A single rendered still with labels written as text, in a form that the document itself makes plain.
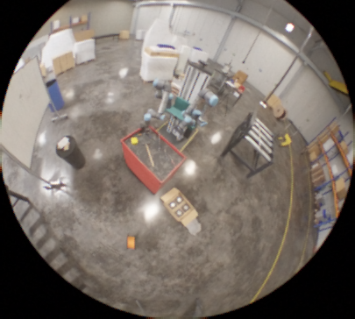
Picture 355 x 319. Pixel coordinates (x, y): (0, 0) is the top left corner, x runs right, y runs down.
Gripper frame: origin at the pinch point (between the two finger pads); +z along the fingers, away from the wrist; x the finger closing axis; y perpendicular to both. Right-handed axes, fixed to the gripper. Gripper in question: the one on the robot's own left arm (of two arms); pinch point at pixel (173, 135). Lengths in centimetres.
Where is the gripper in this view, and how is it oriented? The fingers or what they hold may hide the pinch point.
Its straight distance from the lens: 152.3
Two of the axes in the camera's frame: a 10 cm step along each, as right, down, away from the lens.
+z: -5.8, 6.3, 5.1
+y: -4.5, 2.7, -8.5
